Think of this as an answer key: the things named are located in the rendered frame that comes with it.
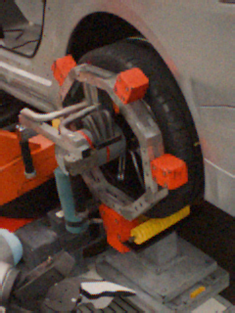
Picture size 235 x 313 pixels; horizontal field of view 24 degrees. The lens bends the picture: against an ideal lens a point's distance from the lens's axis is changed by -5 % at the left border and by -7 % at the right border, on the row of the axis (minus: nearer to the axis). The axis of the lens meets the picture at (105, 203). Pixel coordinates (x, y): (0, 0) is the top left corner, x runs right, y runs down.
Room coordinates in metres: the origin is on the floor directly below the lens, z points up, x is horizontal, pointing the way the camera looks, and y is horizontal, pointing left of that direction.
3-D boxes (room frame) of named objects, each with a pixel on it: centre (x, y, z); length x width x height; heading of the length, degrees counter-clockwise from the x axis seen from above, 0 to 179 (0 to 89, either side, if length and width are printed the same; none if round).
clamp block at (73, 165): (1.49, 0.05, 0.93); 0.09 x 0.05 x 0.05; 120
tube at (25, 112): (1.77, 0.11, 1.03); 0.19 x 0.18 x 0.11; 120
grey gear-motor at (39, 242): (1.97, 0.18, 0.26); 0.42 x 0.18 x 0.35; 120
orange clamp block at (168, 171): (1.47, -0.20, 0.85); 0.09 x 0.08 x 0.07; 30
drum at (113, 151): (1.71, 0.02, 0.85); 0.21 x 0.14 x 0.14; 120
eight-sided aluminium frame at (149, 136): (1.74, -0.04, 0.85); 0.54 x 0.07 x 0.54; 30
